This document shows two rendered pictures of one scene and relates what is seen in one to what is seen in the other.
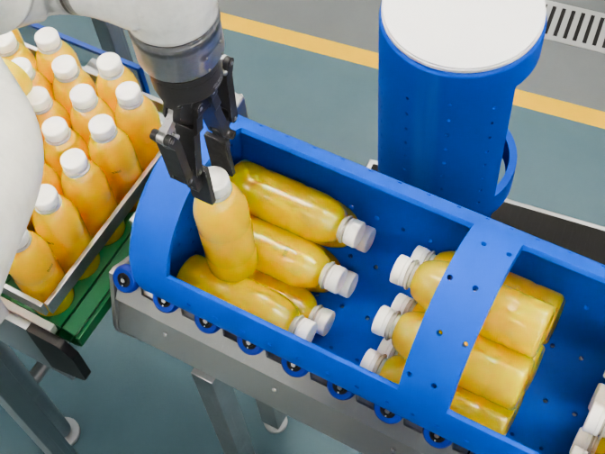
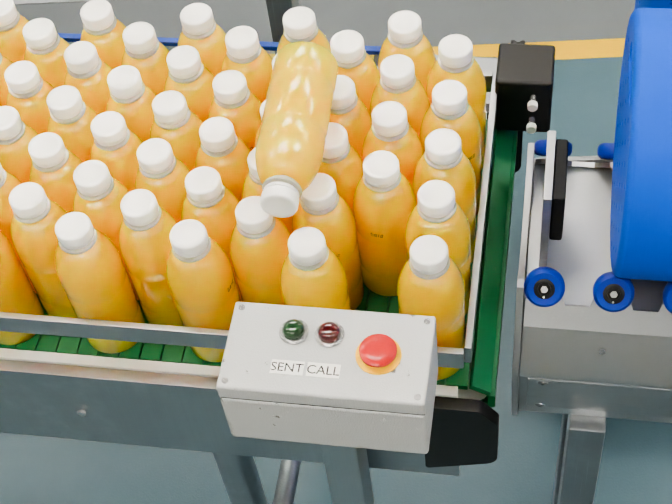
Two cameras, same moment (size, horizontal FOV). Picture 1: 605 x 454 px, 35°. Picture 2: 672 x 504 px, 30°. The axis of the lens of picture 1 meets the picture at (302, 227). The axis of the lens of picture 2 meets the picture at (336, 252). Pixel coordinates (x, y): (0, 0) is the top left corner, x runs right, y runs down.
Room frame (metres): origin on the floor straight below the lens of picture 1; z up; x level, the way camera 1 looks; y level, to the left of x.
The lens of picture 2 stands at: (0.08, 0.75, 2.12)
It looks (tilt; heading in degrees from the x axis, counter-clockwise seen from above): 53 degrees down; 340
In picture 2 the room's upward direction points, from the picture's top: 8 degrees counter-clockwise
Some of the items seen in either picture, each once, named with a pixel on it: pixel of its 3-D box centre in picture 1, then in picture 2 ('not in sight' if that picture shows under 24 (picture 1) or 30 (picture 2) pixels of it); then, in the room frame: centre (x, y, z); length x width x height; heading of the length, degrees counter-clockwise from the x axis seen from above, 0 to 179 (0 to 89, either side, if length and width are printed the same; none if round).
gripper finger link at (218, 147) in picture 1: (220, 154); not in sight; (0.69, 0.09, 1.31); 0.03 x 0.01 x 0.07; 55
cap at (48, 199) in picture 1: (45, 197); (436, 199); (0.81, 0.37, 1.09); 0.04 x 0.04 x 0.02
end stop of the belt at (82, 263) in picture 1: (123, 209); (482, 209); (0.86, 0.28, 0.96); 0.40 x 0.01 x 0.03; 145
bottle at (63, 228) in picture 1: (64, 233); (438, 255); (0.81, 0.37, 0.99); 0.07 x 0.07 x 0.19
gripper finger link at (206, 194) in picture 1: (200, 182); not in sight; (0.65, 0.11, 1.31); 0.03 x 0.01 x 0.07; 55
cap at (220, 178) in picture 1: (213, 183); not in sight; (0.67, 0.10, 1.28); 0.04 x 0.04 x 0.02
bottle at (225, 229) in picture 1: (224, 226); not in sight; (0.67, 0.10, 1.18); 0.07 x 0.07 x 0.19
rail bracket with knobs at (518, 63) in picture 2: not in sight; (523, 93); (1.00, 0.14, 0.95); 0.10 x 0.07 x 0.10; 145
